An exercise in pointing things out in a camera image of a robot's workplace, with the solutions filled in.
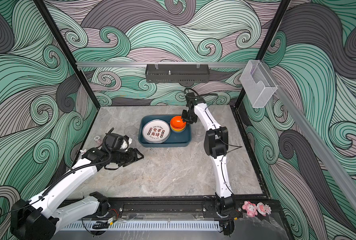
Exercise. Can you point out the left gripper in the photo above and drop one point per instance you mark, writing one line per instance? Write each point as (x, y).
(132, 156)

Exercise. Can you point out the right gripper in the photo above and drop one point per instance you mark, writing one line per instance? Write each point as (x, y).
(185, 118)

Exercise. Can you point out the orange bowl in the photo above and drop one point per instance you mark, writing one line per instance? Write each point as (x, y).
(177, 123)

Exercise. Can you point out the enjoy the moment plate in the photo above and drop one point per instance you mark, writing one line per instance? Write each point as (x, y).
(156, 131)

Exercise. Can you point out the yellow bowl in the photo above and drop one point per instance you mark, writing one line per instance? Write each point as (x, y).
(178, 130)

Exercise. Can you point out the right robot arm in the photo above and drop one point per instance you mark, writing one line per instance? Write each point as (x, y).
(216, 146)

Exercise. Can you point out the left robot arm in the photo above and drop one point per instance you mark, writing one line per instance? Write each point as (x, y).
(41, 217)

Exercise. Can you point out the teal plastic bin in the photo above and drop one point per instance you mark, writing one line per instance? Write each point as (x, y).
(181, 139)

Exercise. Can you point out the clear cup far left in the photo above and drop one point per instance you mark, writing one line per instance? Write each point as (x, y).
(131, 131)

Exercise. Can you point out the pink checkered small cup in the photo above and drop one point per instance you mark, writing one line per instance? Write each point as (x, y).
(98, 140)

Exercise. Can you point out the pink white plush toy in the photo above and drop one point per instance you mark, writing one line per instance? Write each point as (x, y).
(263, 209)

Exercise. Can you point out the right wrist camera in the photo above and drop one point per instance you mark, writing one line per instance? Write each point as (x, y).
(191, 99)

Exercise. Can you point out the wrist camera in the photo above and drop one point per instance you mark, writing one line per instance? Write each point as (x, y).
(191, 99)
(116, 143)

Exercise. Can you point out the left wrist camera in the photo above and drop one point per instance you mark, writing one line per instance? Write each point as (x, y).
(116, 143)

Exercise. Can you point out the black wall shelf tray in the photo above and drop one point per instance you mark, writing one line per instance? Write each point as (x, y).
(177, 73)

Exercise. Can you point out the aluminium rail back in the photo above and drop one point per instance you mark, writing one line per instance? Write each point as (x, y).
(124, 64)

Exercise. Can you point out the aluminium rail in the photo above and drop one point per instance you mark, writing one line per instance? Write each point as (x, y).
(124, 64)
(296, 110)

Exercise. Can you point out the clear acrylic wall holder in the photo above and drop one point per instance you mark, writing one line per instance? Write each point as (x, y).
(258, 82)

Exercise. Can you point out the white slotted cable duct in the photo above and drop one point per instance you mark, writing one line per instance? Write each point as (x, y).
(164, 225)

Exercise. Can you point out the black frame post right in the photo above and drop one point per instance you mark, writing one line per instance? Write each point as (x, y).
(273, 27)

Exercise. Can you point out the black frame post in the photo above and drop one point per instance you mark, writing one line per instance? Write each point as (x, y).
(65, 49)
(273, 27)

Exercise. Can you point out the aluminium rail right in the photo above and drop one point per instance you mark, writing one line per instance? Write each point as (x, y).
(296, 110)

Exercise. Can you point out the black frame post left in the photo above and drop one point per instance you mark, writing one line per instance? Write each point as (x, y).
(65, 49)

